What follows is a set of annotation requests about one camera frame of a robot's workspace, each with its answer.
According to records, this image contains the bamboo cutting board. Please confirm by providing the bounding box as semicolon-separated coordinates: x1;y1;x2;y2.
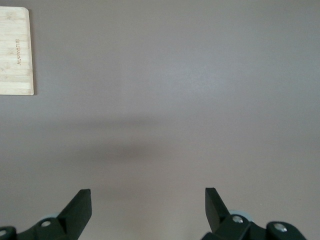
0;6;35;96

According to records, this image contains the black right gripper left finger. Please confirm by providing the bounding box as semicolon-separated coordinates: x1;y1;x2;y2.
0;189;93;240

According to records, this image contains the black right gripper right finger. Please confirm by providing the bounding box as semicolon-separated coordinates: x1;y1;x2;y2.
202;187;307;240

